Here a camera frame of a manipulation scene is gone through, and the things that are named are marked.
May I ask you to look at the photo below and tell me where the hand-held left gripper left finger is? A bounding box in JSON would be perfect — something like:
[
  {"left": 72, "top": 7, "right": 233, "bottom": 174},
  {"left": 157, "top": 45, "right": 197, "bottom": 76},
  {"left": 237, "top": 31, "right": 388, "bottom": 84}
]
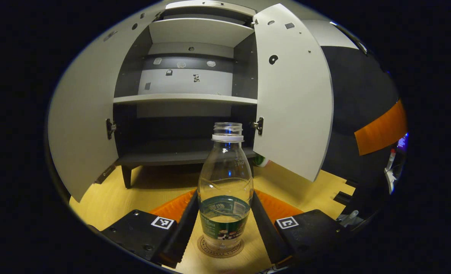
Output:
[{"left": 86, "top": 188, "right": 200, "bottom": 269}]

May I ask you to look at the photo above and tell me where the white cabinet shelf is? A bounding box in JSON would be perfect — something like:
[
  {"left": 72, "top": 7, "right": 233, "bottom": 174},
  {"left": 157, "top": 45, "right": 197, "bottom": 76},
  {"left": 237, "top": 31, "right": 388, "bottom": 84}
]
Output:
[
  {"left": 149, "top": 18, "right": 255, "bottom": 48},
  {"left": 113, "top": 94, "right": 258, "bottom": 106}
]

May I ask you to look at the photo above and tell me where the white red-tipped object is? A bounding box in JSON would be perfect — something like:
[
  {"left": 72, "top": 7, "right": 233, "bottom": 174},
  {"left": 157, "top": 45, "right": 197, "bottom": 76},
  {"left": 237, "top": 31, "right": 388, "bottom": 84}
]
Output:
[{"left": 384, "top": 148, "right": 398, "bottom": 195}]

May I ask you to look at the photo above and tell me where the clear plastic bottle green label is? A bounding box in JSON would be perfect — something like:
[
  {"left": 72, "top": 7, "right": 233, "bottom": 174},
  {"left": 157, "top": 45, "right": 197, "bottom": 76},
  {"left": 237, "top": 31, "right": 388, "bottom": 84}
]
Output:
[{"left": 197, "top": 122, "right": 254, "bottom": 252}]

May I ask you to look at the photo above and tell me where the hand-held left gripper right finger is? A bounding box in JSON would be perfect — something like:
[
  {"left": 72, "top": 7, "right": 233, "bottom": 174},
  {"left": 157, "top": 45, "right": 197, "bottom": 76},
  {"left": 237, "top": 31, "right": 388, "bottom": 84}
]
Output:
[{"left": 250, "top": 188, "right": 349, "bottom": 267}]

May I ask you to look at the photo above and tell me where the white grey cabinet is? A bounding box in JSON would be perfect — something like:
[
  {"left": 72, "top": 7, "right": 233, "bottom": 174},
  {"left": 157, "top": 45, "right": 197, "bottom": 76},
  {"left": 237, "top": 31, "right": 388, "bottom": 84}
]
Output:
[{"left": 47, "top": 0, "right": 335, "bottom": 203}]

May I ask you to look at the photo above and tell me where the glowing screen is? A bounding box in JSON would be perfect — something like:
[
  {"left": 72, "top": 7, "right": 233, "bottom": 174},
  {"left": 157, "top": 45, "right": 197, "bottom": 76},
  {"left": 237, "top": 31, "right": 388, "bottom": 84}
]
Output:
[{"left": 396, "top": 132, "right": 409, "bottom": 153}]

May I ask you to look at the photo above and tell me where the round brown coaster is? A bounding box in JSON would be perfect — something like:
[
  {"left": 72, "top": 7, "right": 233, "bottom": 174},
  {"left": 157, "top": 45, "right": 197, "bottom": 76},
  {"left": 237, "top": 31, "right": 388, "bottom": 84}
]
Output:
[{"left": 197, "top": 234, "right": 245, "bottom": 259}]

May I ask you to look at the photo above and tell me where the white cabinet door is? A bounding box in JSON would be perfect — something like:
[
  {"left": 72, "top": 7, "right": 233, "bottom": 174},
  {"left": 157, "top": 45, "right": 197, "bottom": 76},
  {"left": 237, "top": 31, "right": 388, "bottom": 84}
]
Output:
[
  {"left": 252, "top": 3, "right": 335, "bottom": 183},
  {"left": 47, "top": 8, "right": 162, "bottom": 203}
]

